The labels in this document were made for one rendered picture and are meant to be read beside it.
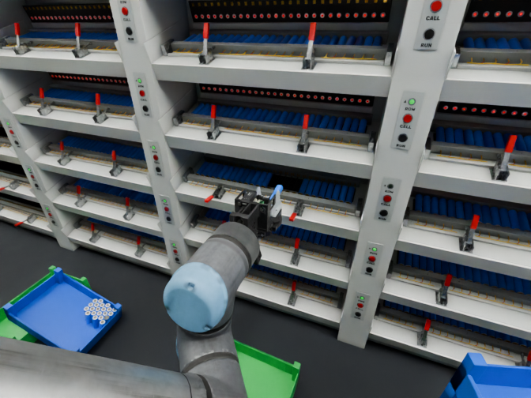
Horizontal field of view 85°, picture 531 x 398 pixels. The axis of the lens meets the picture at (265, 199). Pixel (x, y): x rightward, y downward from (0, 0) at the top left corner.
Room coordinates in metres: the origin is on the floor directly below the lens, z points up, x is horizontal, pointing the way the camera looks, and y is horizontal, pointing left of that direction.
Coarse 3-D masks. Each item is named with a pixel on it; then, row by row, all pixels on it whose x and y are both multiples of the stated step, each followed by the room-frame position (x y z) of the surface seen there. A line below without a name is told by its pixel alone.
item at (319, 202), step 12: (192, 180) 0.88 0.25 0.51; (204, 180) 0.86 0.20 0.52; (216, 180) 0.86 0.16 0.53; (228, 192) 0.82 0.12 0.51; (264, 192) 0.79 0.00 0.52; (288, 192) 0.77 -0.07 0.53; (288, 204) 0.74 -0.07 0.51; (312, 204) 0.73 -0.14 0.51; (324, 204) 0.72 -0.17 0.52; (336, 204) 0.71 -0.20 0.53; (348, 204) 0.71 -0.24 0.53
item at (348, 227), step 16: (192, 160) 0.96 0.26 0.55; (176, 176) 0.87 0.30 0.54; (288, 176) 0.87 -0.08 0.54; (176, 192) 0.85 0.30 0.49; (192, 192) 0.84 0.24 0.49; (208, 192) 0.84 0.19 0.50; (224, 208) 0.79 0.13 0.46; (288, 208) 0.73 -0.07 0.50; (304, 208) 0.73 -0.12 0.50; (288, 224) 0.72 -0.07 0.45; (304, 224) 0.69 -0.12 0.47; (320, 224) 0.67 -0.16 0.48; (336, 224) 0.66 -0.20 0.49; (352, 224) 0.66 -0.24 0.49
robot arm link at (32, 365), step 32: (0, 352) 0.14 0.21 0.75; (32, 352) 0.15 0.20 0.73; (64, 352) 0.16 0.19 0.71; (224, 352) 0.25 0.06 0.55; (0, 384) 0.12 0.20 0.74; (32, 384) 0.12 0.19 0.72; (64, 384) 0.13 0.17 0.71; (96, 384) 0.14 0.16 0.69; (128, 384) 0.15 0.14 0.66; (160, 384) 0.17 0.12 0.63; (192, 384) 0.19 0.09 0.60; (224, 384) 0.21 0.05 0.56
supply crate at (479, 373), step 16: (464, 368) 0.24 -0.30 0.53; (480, 368) 0.23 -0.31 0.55; (496, 368) 0.24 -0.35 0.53; (512, 368) 0.24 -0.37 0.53; (528, 368) 0.24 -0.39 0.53; (464, 384) 0.23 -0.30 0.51; (480, 384) 0.24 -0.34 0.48; (496, 384) 0.24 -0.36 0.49; (512, 384) 0.24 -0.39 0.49; (528, 384) 0.24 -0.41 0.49
